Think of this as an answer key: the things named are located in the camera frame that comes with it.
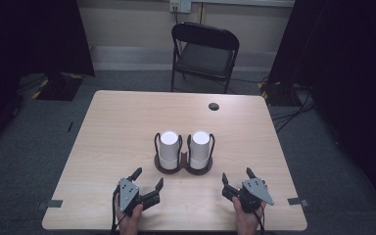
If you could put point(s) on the grey tape strip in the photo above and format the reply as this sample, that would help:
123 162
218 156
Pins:
50 204
297 201

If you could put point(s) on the person's left hand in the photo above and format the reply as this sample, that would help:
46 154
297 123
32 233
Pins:
129 222

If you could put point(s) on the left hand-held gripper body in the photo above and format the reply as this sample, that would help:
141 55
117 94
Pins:
129 194

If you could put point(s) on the white wall socket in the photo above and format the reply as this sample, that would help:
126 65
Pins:
180 6

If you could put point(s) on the dark double cup holder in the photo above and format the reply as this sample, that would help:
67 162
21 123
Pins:
184 166

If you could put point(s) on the white cup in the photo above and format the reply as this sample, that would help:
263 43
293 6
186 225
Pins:
199 147
169 147

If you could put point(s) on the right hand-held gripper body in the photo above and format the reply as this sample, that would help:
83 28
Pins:
254 192

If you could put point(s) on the black table grommet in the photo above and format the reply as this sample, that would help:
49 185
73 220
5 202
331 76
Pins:
213 106

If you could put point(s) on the black folding chair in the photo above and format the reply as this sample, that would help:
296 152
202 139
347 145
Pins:
205 58

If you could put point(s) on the person's right hand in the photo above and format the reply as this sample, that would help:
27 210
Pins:
246 220

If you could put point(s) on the black stand base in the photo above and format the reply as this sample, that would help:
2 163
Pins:
58 88
279 94

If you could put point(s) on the dark curtain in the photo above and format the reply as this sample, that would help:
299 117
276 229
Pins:
29 39
349 81

